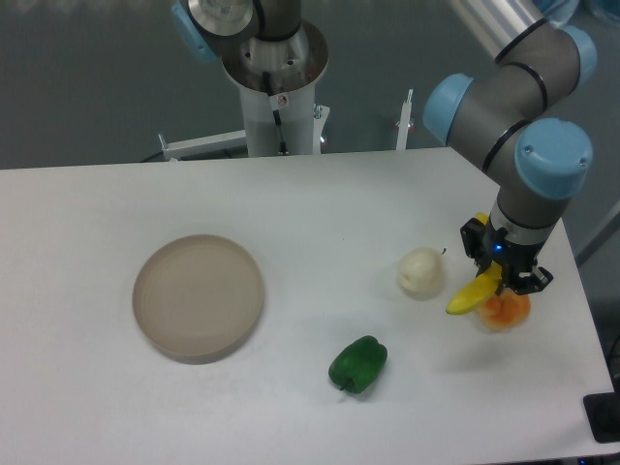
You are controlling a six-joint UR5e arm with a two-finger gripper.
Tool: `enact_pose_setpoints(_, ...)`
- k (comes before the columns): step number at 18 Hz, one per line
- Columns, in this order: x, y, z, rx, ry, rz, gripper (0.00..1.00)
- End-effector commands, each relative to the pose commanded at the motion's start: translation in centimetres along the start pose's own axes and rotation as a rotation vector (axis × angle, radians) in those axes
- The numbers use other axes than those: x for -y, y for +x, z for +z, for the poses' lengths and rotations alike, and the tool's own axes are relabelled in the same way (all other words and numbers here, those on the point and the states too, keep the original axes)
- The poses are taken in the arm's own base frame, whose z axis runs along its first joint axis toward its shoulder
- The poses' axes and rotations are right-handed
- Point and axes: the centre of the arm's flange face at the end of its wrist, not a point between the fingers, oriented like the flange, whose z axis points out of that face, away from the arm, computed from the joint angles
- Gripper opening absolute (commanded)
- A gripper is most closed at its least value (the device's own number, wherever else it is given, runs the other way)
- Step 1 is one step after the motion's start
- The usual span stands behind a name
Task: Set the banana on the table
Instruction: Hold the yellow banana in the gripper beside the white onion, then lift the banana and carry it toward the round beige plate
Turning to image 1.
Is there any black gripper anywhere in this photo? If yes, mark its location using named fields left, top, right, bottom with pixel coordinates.
left=460, top=217, right=554, bottom=295

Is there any yellow banana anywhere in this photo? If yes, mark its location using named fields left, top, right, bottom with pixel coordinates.
left=446, top=212, right=501, bottom=316

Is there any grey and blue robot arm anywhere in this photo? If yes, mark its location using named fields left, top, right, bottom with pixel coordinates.
left=170, top=1, right=597, bottom=295

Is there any peeled orange tangerine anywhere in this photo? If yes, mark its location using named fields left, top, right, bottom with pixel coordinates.
left=478, top=289, right=531, bottom=331

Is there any white pear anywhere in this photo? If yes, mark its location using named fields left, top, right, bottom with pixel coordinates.
left=396, top=247, right=446, bottom=300

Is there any black device at table edge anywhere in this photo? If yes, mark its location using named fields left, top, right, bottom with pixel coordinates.
left=583, top=392, right=619, bottom=444

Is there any green bell pepper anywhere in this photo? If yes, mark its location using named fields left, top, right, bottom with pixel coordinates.
left=327, top=335, right=388, bottom=394

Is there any beige round plate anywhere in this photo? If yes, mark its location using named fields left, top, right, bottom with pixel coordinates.
left=132, top=234, right=264, bottom=364

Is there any white upright metal bracket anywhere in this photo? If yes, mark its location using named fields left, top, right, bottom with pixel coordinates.
left=395, top=88, right=414, bottom=151

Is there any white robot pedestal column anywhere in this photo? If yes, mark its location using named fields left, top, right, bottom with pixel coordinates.
left=223, top=20, right=328, bottom=157

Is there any black cable on pedestal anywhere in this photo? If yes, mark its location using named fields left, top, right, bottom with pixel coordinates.
left=262, top=71, right=290, bottom=157

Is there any white metal frame bracket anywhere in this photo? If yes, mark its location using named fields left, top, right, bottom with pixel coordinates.
left=158, top=130, right=246, bottom=160

